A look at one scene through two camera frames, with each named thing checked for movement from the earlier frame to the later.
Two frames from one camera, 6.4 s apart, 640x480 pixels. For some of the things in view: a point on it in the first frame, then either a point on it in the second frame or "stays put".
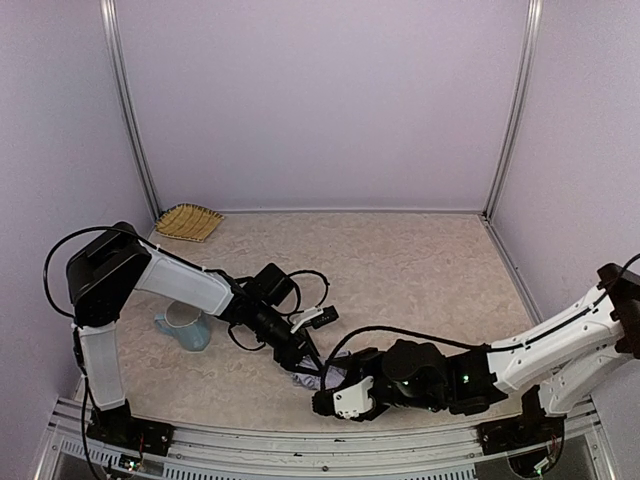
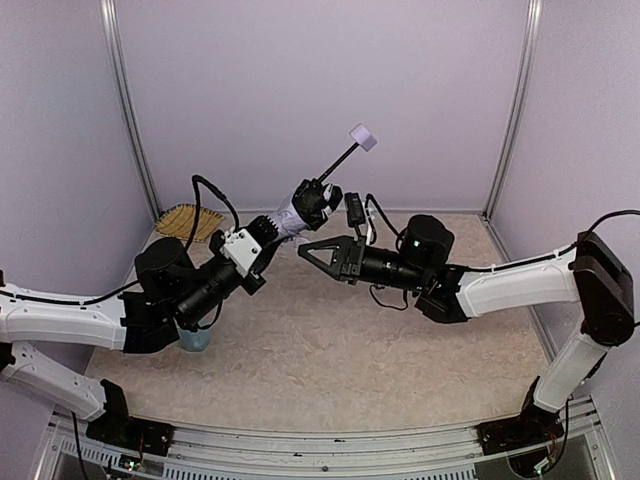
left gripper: (292, 356) -> (267, 230)
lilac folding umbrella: (333, 376) -> (312, 201)
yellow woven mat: (188, 221) stays put
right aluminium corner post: (534, 18) stays put
